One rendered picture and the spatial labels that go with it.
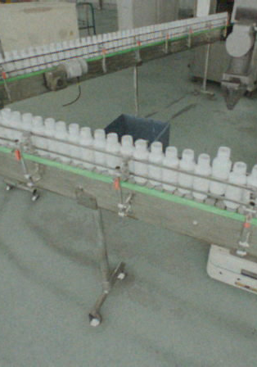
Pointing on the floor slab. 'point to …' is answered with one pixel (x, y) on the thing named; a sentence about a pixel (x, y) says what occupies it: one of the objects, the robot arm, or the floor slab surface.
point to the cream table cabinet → (35, 24)
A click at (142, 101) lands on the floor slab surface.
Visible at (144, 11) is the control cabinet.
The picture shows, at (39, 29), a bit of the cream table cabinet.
